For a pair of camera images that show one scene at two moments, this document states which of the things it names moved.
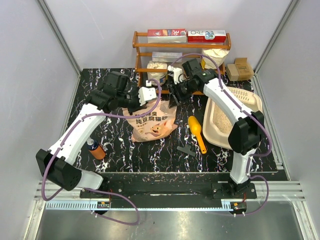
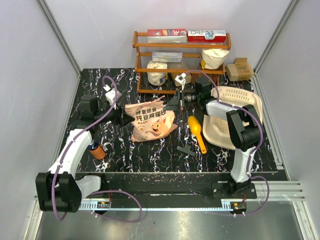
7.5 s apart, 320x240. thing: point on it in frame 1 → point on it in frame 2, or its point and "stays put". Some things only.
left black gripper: x=138 y=106 → x=120 y=119
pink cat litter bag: x=157 y=123 stays put
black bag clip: x=186 y=149 stays put
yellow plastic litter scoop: x=196 y=128 stays put
